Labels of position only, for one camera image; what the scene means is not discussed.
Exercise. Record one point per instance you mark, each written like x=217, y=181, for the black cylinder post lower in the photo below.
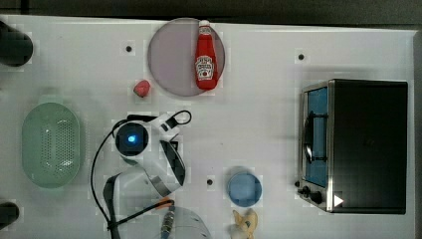
x=9, y=213

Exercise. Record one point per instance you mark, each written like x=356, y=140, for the orange toy fruit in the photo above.
x=164, y=202

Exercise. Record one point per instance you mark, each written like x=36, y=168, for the red toy strawberry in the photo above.
x=142, y=88

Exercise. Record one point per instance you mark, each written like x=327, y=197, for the blue bowl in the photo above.
x=244, y=189

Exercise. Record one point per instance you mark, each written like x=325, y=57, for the green colander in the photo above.
x=51, y=149

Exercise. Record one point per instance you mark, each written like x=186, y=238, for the yellow toy banana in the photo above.
x=245, y=225

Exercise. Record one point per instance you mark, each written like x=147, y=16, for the black toaster oven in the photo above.
x=354, y=146

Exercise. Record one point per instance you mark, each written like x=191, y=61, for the red ketchup bottle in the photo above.
x=206, y=68

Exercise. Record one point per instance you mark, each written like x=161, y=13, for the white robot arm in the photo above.
x=156, y=170

